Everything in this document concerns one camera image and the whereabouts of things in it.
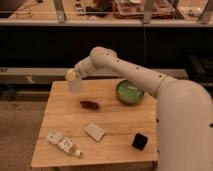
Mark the black eraser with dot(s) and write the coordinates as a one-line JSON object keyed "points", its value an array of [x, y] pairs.
{"points": [[140, 141]]}

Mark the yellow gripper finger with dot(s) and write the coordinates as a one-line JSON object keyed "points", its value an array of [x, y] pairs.
{"points": [[70, 75]]}

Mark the clear plastic bottle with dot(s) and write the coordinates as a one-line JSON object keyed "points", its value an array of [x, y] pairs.
{"points": [[63, 143]]}

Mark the white rectangular sponge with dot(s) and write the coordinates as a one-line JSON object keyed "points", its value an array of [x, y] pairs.
{"points": [[94, 131]]}

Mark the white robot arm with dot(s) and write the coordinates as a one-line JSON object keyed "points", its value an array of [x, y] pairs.
{"points": [[184, 110]]}

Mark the green bowl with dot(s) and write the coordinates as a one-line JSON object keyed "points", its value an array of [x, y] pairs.
{"points": [[128, 93]]}

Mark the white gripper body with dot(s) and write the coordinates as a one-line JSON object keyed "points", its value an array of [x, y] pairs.
{"points": [[84, 68]]}

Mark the red tray on shelf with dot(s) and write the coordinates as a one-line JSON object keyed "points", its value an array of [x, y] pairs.
{"points": [[135, 9]]}

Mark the white ceramic cup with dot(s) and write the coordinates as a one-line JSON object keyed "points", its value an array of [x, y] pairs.
{"points": [[75, 86]]}

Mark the brown sausage-shaped object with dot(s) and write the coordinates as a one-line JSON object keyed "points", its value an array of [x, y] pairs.
{"points": [[89, 105]]}

